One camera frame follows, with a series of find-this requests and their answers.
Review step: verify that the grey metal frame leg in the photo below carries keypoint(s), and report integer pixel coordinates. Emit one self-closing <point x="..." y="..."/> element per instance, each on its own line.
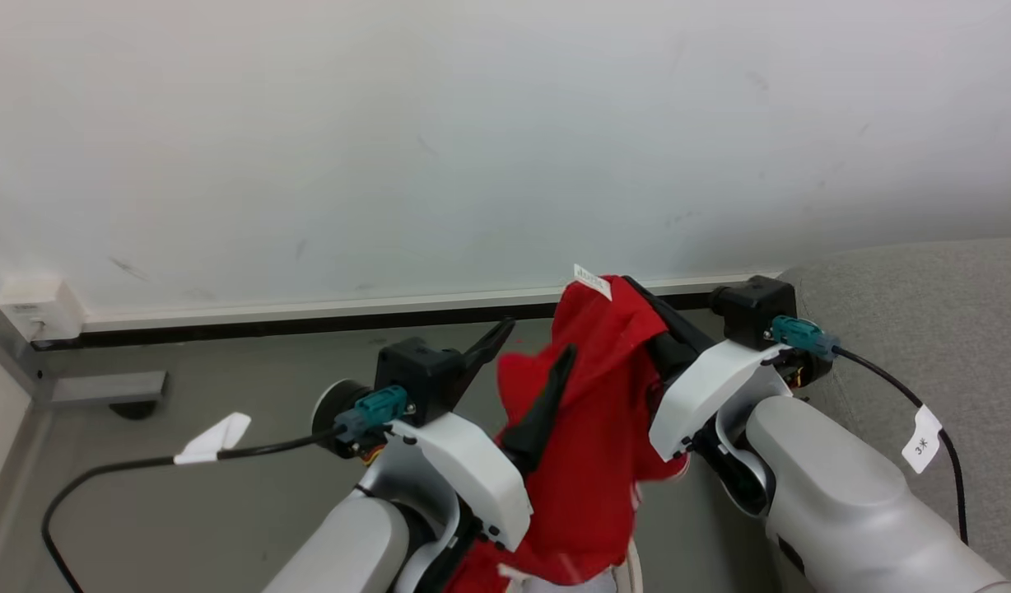
<point x="28" y="371"/>

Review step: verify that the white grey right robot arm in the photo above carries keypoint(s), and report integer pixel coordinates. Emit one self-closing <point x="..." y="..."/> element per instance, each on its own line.
<point x="843" y="502"/>

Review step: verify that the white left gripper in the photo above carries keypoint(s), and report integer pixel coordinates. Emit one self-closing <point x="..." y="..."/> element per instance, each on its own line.
<point x="472" y="469"/>

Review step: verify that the white garment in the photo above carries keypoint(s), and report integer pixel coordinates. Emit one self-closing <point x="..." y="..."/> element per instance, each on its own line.
<point x="563" y="583"/>

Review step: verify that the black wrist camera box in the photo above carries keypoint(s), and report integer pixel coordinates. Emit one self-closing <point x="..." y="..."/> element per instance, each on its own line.
<point x="752" y="309"/>
<point x="419" y="375"/>

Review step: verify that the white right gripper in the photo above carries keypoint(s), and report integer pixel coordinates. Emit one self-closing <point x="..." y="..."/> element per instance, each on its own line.
<point x="707" y="387"/>

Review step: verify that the white wall socket box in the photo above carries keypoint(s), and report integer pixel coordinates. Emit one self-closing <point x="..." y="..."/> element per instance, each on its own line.
<point x="40" y="306"/>

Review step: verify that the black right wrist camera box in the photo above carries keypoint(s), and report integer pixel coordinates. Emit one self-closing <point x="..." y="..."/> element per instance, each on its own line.
<point x="752" y="309"/>

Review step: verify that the grey fabric sofa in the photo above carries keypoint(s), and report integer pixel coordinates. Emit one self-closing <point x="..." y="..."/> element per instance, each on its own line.
<point x="942" y="329"/>

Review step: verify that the black and white baseboard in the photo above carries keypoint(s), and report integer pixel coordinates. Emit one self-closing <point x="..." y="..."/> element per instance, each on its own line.
<point x="308" y="317"/>

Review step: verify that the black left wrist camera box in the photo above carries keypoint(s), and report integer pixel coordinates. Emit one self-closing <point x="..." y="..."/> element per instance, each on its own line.
<point x="419" y="375"/>

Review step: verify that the red garment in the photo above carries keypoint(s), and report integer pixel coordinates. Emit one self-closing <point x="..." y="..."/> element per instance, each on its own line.
<point x="596" y="428"/>

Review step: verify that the white laundry basket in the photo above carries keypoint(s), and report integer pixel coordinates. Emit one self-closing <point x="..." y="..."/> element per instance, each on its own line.
<point x="631" y="568"/>

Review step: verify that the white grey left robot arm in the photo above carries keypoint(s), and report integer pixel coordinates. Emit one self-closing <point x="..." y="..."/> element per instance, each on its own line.
<point x="349" y="543"/>

